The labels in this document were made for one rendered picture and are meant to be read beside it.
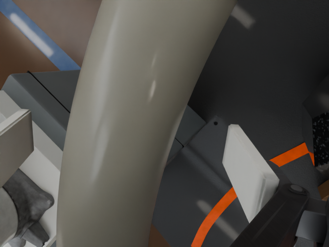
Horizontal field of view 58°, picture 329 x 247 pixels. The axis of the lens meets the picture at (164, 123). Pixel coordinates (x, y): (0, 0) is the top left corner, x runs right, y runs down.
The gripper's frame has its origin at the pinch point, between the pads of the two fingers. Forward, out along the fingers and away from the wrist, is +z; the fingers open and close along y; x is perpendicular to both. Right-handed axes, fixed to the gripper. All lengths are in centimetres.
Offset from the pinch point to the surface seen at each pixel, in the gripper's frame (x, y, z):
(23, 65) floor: -26, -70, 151
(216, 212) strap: -79, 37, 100
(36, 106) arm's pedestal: -14, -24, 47
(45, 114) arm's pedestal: -15, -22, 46
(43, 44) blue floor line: -13, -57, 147
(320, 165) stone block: -22, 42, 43
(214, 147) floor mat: -47, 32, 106
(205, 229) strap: -89, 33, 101
